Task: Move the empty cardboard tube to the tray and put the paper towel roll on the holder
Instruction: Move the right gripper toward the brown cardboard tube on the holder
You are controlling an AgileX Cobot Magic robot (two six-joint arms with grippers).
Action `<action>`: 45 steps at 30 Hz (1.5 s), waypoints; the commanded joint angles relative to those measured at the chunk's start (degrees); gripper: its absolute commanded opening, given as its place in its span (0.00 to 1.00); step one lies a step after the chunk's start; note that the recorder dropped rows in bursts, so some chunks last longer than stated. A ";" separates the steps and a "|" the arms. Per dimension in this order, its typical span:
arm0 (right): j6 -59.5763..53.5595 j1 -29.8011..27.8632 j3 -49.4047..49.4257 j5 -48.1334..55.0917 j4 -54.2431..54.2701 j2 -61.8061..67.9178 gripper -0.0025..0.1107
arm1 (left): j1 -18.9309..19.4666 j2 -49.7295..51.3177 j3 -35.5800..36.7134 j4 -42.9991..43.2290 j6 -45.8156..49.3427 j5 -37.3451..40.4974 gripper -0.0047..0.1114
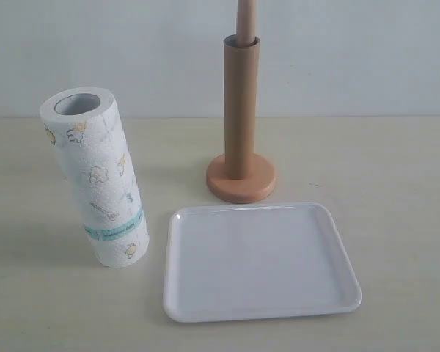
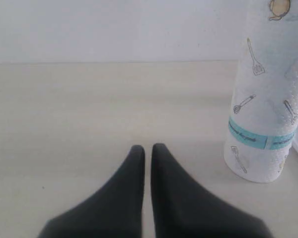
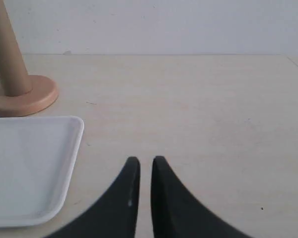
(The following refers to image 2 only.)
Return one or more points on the printed paper towel roll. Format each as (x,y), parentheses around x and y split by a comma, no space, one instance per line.
(264,109)

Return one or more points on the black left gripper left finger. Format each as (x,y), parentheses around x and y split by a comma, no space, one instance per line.
(114,211)

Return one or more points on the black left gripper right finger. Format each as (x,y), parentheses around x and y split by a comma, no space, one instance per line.
(184,209)

